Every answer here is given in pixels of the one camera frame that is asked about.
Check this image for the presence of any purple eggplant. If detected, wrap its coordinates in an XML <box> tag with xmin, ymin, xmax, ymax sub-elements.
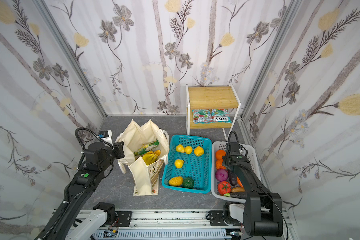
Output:
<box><xmin>228</xmin><ymin>170</ymin><xmax>238</xmax><ymax>186</ymax></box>

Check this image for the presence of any purple onion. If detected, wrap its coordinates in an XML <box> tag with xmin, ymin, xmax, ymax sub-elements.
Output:
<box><xmin>215</xmin><ymin>169</ymin><xmax>229</xmax><ymax>182</ymax></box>

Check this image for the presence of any cream floral tote bag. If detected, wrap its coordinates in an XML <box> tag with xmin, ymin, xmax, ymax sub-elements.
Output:
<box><xmin>116</xmin><ymin>120</ymin><xmax>170</xmax><ymax>196</ymax></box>

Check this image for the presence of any yellow banana bunch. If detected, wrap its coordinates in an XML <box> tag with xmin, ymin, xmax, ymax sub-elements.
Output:
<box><xmin>142</xmin><ymin>150</ymin><xmax>161</xmax><ymax>166</ymax></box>

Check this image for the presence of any green snack bag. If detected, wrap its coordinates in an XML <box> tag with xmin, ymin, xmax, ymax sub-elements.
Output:
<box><xmin>134</xmin><ymin>140</ymin><xmax>159</xmax><ymax>157</ymax></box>

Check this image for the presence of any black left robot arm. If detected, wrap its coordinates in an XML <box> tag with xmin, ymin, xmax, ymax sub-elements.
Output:
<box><xmin>35</xmin><ymin>128</ymin><xmax>125</xmax><ymax>240</ymax></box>

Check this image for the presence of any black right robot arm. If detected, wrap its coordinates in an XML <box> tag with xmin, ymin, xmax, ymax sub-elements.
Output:
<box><xmin>223</xmin><ymin>131</ymin><xmax>287</xmax><ymax>238</ymax></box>

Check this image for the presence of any Fox's candy bag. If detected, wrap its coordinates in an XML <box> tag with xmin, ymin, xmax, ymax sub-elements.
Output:
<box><xmin>211</xmin><ymin>109</ymin><xmax>232</xmax><ymax>124</ymax></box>

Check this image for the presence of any teal candy bag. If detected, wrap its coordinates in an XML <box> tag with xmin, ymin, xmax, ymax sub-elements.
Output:
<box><xmin>192</xmin><ymin>109</ymin><xmax>213</xmax><ymax>124</ymax></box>

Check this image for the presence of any orange tangerine in white basket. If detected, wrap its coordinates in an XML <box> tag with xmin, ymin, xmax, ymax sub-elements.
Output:
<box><xmin>215</xmin><ymin>150</ymin><xmax>226</xmax><ymax>160</ymax></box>

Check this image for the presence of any white plastic basket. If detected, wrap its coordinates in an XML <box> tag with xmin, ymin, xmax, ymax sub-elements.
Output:
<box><xmin>210</xmin><ymin>141</ymin><xmax>263</xmax><ymax>204</ymax></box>

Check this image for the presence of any red tomato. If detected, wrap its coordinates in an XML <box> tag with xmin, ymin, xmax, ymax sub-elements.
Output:
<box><xmin>218</xmin><ymin>181</ymin><xmax>232</xmax><ymax>196</ymax></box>

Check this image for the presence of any brown potato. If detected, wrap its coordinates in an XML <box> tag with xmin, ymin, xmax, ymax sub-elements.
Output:
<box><xmin>231</xmin><ymin>187</ymin><xmax>246</xmax><ymax>193</ymax></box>

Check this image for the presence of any yellow bell pepper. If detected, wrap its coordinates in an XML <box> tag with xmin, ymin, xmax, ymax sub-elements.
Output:
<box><xmin>194</xmin><ymin>147</ymin><xmax>205</xmax><ymax>157</ymax></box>

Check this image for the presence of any dark green cucumber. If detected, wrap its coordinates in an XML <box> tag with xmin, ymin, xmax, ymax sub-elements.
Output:
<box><xmin>226</xmin><ymin>192</ymin><xmax>247</xmax><ymax>200</ymax></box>

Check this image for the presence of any small yellow lemon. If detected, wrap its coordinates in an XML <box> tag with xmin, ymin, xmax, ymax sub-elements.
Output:
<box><xmin>184</xmin><ymin>146</ymin><xmax>193</xmax><ymax>155</ymax></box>

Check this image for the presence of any teal plastic basket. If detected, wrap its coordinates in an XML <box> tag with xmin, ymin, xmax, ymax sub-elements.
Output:
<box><xmin>162</xmin><ymin>135</ymin><xmax>212</xmax><ymax>194</ymax></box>

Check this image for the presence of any green bell pepper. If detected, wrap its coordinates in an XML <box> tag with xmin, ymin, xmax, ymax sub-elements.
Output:
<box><xmin>182</xmin><ymin>177</ymin><xmax>195</xmax><ymax>189</ymax></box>

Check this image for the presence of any white wooden two-tier shelf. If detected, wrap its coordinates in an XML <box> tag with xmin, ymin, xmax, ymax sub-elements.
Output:
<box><xmin>185</xmin><ymin>84</ymin><xmax>242</xmax><ymax>141</ymax></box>

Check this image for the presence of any yellow bumpy citrus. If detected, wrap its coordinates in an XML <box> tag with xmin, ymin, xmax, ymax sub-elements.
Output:
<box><xmin>169</xmin><ymin>177</ymin><xmax>184</xmax><ymax>187</ymax></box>

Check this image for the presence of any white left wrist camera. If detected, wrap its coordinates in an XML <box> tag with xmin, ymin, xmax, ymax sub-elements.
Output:
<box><xmin>98</xmin><ymin>130</ymin><xmax>113</xmax><ymax>146</ymax></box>

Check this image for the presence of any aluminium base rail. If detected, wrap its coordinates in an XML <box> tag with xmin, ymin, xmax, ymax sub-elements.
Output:
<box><xmin>44</xmin><ymin>208</ymin><xmax>298</xmax><ymax>240</ymax></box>

